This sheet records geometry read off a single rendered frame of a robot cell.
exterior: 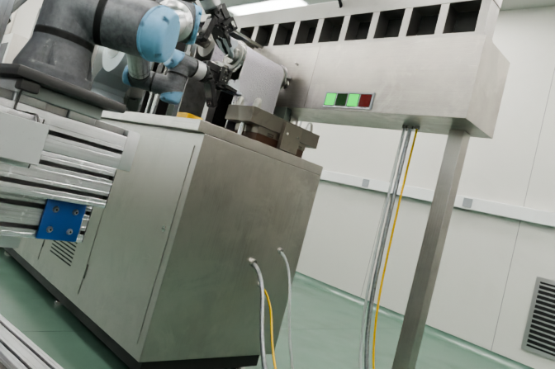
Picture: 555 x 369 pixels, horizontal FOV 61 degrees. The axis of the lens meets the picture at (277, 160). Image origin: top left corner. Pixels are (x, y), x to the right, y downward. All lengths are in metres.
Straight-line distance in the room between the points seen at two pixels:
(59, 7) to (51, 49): 0.09
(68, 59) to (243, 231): 0.97
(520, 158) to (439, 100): 2.40
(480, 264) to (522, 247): 0.34
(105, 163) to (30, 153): 0.25
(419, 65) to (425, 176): 2.58
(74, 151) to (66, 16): 0.26
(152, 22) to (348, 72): 1.18
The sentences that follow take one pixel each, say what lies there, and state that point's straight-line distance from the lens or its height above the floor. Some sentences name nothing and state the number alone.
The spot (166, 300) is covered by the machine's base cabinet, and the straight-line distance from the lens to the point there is 1.63.
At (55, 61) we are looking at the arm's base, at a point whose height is 0.85.
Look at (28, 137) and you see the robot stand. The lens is 0.86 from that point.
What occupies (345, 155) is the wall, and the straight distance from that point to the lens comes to 4.87.
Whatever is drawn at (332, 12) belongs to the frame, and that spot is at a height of 1.60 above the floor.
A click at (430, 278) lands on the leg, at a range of 1.83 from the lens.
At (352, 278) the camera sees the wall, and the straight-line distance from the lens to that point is 4.60.
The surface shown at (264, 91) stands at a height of 1.16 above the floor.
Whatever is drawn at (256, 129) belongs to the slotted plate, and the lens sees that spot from 1.81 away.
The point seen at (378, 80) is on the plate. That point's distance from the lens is 1.92.
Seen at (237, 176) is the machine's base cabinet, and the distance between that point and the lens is 1.68.
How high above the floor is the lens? 0.71
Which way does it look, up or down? 5 degrees up
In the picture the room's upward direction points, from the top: 15 degrees clockwise
